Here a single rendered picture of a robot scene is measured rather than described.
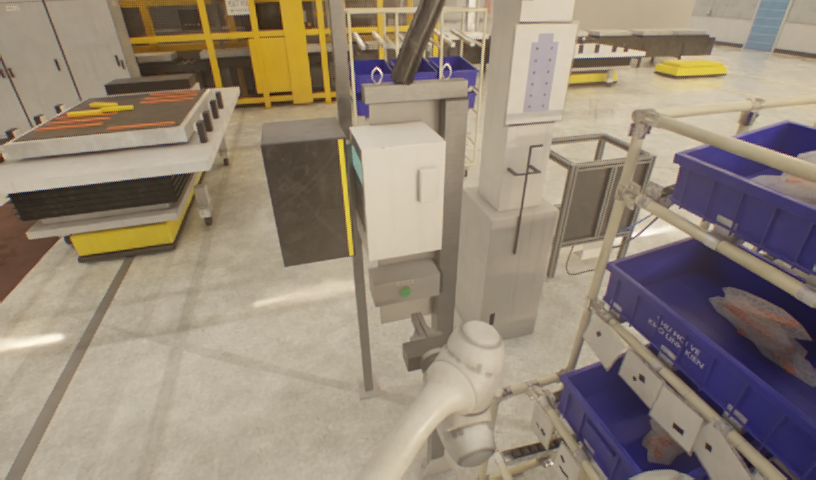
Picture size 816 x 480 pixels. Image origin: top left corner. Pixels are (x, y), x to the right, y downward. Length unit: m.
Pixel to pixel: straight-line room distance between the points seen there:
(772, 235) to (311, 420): 2.02
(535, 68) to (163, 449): 2.51
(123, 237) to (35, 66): 4.65
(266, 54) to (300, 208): 7.37
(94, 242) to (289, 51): 5.24
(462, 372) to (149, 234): 3.43
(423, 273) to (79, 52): 7.21
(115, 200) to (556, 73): 3.13
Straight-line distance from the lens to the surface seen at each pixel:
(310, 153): 0.85
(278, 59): 8.21
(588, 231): 3.21
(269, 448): 2.30
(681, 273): 1.58
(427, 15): 0.97
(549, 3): 1.96
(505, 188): 2.09
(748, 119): 1.46
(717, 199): 1.06
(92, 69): 7.91
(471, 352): 0.71
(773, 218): 1.00
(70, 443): 2.77
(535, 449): 1.74
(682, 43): 15.14
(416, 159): 0.88
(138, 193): 3.59
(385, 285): 1.14
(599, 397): 1.56
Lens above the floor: 1.89
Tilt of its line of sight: 30 degrees down
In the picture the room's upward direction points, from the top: 1 degrees counter-clockwise
